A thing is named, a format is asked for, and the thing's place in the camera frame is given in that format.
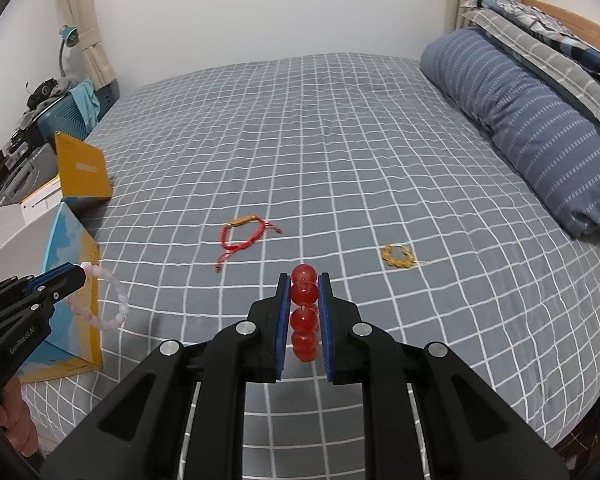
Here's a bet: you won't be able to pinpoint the teal cloth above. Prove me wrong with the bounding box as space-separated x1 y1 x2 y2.
69 78 100 133

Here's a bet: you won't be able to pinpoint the blue striped pillow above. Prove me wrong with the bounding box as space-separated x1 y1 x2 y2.
420 28 600 237

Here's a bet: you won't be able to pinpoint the grey suitcase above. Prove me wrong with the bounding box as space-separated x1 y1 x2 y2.
0 144 58 207

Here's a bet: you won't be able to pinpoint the red string bracelet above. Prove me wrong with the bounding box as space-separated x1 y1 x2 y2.
214 213 285 273

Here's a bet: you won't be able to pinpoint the wooden headboard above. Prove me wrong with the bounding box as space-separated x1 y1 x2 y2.
522 0 600 48

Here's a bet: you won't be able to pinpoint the grey checked bed sheet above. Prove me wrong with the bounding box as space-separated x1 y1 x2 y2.
24 54 600 450

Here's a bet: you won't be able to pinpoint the blue desk lamp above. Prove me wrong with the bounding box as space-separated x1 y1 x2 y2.
58 25 80 78

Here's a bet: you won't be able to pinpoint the yellow amber bead bracelet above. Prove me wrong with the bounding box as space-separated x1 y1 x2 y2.
380 242 420 270

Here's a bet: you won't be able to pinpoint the beige curtain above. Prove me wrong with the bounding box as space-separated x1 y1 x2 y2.
57 0 116 90

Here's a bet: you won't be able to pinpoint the blue yellow cardboard box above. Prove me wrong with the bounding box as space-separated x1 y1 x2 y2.
0 132 126 384

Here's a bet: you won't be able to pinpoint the left hand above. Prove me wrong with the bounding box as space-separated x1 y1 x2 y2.
0 376 38 457

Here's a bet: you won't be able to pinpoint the red bead bracelet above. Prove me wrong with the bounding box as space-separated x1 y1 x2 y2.
288 262 322 364

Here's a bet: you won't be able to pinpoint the grey checked pillow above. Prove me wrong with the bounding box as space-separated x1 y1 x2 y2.
460 0 600 125

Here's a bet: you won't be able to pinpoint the black items on suitcase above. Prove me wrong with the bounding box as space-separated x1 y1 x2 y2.
27 77 78 110

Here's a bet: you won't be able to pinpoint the pink white bead bracelet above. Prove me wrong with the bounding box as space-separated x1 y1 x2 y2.
66 260 131 332

